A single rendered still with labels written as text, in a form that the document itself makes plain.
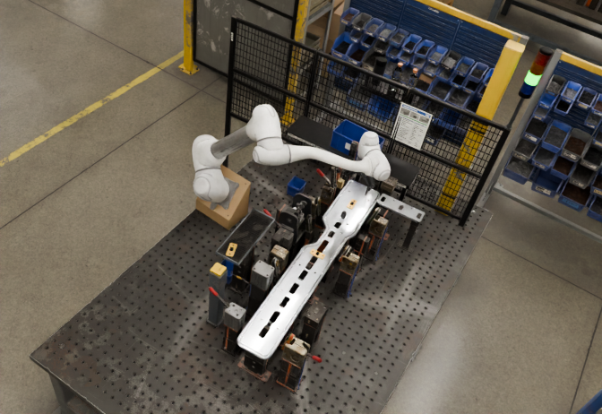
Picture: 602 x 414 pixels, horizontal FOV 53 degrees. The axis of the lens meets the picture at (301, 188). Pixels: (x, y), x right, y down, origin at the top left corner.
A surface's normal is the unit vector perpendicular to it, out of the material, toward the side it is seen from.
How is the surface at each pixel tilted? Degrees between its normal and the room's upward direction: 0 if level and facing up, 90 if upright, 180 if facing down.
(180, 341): 0
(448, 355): 0
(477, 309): 0
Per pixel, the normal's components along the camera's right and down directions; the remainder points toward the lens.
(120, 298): 0.14, -0.70
